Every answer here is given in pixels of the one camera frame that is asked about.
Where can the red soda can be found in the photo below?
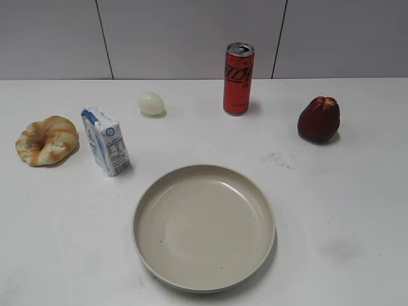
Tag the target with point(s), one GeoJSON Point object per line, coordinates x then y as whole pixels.
{"type": "Point", "coordinates": [238, 67]}

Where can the white egg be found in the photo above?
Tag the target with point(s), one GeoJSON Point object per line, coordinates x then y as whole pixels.
{"type": "Point", "coordinates": [151, 104]}

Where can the beige round plate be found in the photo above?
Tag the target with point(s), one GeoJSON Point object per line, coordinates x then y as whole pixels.
{"type": "Point", "coordinates": [203, 228]}

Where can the dark red wax apple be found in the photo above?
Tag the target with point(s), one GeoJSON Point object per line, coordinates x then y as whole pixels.
{"type": "Point", "coordinates": [320, 120]}

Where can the blue white milk carton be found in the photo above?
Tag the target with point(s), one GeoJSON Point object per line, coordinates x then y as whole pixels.
{"type": "Point", "coordinates": [106, 142]}

